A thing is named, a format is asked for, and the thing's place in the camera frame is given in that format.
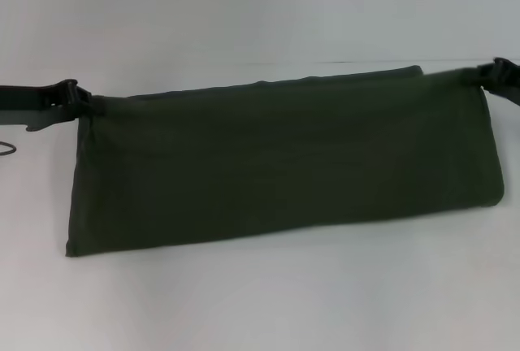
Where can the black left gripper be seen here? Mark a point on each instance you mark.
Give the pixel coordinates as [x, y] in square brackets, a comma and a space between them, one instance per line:
[28, 103]

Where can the dark green FREE! t-shirt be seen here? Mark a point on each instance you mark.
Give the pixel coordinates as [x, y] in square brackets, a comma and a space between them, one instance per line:
[284, 156]

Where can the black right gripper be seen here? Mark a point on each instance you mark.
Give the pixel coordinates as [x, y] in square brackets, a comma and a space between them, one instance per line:
[505, 87]

